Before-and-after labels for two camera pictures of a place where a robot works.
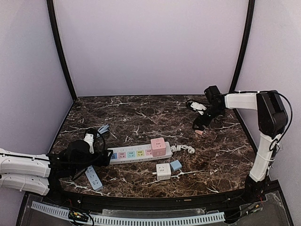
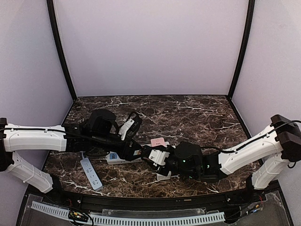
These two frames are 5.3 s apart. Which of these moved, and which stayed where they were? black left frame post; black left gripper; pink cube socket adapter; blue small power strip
Moved: black left gripper
Stayed: black left frame post; pink cube socket adapter; blue small power strip
